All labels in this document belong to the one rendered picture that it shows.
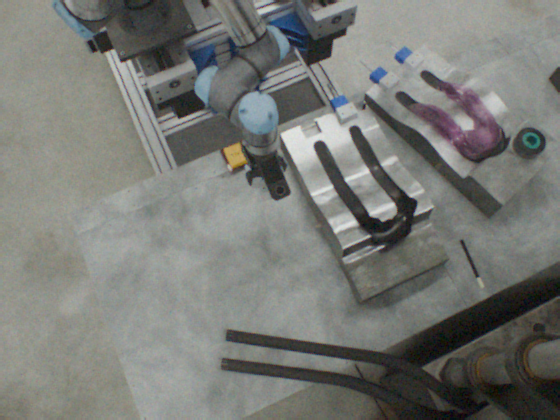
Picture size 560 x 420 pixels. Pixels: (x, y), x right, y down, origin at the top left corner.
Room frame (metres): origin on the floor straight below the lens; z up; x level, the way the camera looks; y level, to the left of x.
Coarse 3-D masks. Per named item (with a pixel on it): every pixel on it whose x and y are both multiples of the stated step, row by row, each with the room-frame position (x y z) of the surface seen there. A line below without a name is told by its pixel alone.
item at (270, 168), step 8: (256, 160) 0.52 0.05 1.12; (264, 160) 0.52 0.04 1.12; (272, 160) 0.52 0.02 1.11; (264, 168) 0.50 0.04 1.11; (272, 168) 0.50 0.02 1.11; (280, 168) 0.50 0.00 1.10; (264, 176) 0.49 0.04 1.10; (272, 176) 0.49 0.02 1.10; (280, 176) 0.49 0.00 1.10; (272, 184) 0.47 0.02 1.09; (280, 184) 0.47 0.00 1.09; (272, 192) 0.45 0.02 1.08; (280, 192) 0.45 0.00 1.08; (288, 192) 0.46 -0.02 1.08
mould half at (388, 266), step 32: (288, 160) 0.65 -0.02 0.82; (352, 160) 0.62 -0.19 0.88; (384, 160) 0.62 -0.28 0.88; (320, 192) 0.53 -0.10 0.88; (384, 192) 0.51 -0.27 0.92; (416, 192) 0.50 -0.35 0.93; (352, 224) 0.42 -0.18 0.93; (416, 224) 0.44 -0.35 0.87; (352, 256) 0.36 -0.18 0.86; (384, 256) 0.36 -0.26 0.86; (416, 256) 0.35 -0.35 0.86; (448, 256) 0.35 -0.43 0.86; (352, 288) 0.28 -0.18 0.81; (384, 288) 0.27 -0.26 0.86
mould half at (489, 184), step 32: (448, 64) 0.94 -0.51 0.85; (384, 96) 0.84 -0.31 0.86; (416, 96) 0.83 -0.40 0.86; (416, 128) 0.71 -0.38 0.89; (512, 128) 0.72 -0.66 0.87; (448, 160) 0.62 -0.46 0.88; (512, 160) 0.60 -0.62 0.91; (544, 160) 0.60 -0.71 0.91; (480, 192) 0.52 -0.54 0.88; (512, 192) 0.51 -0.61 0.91
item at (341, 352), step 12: (228, 336) 0.16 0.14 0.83; (240, 336) 0.16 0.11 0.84; (252, 336) 0.16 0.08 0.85; (264, 336) 0.16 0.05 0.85; (276, 336) 0.16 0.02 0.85; (276, 348) 0.13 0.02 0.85; (288, 348) 0.13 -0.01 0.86; (300, 348) 0.13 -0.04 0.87; (312, 348) 0.13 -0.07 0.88; (324, 348) 0.12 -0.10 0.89; (336, 348) 0.12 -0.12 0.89; (348, 348) 0.12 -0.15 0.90; (360, 360) 0.09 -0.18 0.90
